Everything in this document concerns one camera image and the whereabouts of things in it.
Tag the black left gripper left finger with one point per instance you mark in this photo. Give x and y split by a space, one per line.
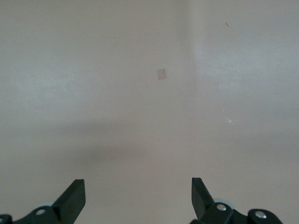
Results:
70 203

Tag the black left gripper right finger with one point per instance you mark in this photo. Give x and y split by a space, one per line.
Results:
203 203

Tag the brown tape patch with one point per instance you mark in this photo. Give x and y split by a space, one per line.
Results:
161 74

